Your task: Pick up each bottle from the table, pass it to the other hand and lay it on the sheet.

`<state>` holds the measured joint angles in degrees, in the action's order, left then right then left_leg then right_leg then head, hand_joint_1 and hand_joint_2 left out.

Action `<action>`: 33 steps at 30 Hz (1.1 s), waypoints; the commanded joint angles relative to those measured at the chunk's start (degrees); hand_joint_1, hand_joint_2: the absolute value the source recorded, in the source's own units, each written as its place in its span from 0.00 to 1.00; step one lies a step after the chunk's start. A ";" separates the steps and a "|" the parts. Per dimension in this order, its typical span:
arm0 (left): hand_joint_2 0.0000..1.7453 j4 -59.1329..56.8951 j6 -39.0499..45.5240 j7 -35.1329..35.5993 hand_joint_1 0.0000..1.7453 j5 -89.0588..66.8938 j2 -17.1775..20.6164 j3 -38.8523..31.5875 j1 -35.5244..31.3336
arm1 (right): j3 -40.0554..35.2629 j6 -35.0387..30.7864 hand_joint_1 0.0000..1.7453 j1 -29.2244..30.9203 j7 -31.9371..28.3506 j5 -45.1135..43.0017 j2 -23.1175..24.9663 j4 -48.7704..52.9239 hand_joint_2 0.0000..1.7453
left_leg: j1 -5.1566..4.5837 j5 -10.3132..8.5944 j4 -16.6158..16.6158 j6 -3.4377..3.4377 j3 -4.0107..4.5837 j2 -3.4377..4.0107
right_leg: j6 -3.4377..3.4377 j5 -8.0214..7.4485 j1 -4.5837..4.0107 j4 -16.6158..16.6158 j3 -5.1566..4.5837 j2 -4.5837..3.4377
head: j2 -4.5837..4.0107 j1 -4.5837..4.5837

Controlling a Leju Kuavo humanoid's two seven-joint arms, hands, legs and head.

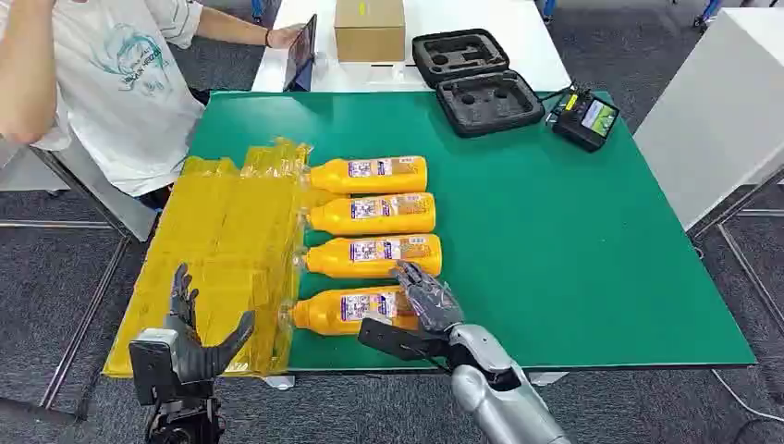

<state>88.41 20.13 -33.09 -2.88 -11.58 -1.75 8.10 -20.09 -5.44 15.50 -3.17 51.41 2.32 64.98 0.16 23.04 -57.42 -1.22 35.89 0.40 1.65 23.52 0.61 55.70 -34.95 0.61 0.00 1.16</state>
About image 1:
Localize black device cable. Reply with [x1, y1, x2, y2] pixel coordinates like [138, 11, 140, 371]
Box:
[537, 82, 577, 105]

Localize person's left hand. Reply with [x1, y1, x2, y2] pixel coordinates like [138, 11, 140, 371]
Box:
[267, 23, 306, 50]

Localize white table behind mat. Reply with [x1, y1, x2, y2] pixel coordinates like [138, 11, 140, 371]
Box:
[251, 0, 574, 94]

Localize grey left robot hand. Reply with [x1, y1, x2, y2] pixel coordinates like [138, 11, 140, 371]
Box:
[164, 263, 256, 384]

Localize white side table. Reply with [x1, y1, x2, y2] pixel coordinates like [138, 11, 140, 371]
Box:
[633, 6, 784, 231]

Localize brown cardboard box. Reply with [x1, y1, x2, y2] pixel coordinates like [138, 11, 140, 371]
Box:
[333, 0, 408, 64]

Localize yellow plastic sheet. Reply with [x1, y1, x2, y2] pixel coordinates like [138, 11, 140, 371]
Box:
[103, 137, 313, 378]

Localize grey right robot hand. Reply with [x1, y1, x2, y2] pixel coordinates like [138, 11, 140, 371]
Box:
[391, 260, 465, 335]

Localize green table mat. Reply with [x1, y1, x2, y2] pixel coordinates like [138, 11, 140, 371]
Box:
[186, 90, 757, 374]

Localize black device with screen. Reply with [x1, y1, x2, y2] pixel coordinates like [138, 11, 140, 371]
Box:
[546, 87, 621, 154]

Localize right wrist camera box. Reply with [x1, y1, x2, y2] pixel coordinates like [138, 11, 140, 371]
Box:
[358, 317, 453, 364]

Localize metal side table frame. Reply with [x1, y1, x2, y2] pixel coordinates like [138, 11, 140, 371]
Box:
[685, 165, 784, 335]

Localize open black foam case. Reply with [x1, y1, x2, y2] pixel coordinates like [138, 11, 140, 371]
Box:
[411, 28, 546, 139]

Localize person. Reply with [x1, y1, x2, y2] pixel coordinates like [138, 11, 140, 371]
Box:
[0, 0, 308, 213]

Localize black tablet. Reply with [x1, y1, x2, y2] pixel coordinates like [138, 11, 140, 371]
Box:
[282, 13, 318, 93]

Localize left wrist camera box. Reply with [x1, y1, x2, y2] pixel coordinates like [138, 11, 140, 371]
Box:
[129, 327, 182, 407]

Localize orange drink bottle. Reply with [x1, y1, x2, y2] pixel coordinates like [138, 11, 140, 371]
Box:
[278, 284, 423, 337]
[293, 233, 444, 280]
[299, 191, 437, 238]
[300, 155, 429, 195]

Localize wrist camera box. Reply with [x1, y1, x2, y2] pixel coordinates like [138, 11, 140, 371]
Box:
[129, 327, 182, 407]
[358, 317, 453, 364]

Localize white floor cable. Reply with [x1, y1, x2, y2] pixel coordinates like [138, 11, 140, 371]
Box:
[710, 369, 784, 424]

